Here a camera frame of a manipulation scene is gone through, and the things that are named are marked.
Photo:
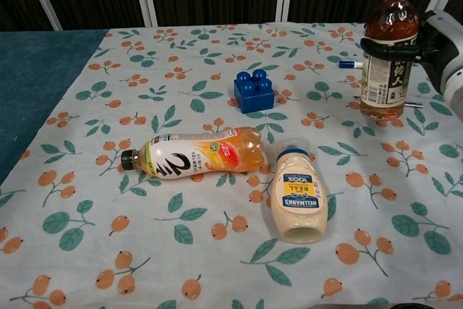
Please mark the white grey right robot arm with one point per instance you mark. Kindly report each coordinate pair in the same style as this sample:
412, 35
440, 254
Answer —
455, 95

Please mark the orange juice bottle white label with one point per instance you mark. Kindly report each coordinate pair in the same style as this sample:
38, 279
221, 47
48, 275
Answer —
188, 157

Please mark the white pen blue cap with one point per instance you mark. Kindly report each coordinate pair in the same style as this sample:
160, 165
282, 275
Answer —
348, 64

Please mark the blue toy building brick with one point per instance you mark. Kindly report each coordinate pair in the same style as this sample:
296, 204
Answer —
254, 92

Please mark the brown tea bottle dark cap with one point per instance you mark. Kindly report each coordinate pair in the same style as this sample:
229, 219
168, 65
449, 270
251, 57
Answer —
388, 81

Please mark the floral print tablecloth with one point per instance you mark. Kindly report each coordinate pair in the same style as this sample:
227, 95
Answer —
202, 236

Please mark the Hellmann's mayonnaise squeeze bottle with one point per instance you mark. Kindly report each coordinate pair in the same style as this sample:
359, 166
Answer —
298, 200

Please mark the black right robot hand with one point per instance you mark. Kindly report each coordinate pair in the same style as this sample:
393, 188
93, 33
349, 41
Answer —
432, 48

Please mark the teal table cover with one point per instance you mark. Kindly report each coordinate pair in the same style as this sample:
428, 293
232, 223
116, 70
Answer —
40, 70

